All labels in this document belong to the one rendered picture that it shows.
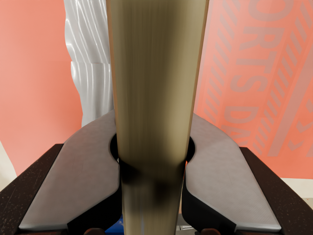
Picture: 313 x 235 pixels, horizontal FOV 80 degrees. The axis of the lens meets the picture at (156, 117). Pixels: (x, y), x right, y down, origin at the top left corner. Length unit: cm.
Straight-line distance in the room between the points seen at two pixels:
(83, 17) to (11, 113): 18
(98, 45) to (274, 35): 21
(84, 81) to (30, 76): 7
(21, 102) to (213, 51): 27
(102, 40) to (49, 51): 7
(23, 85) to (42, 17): 9
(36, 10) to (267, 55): 28
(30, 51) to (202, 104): 23
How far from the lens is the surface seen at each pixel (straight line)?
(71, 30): 26
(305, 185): 48
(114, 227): 39
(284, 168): 42
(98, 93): 27
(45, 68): 29
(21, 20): 29
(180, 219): 39
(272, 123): 34
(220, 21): 26
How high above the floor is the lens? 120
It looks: 61 degrees down
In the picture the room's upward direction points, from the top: 178 degrees clockwise
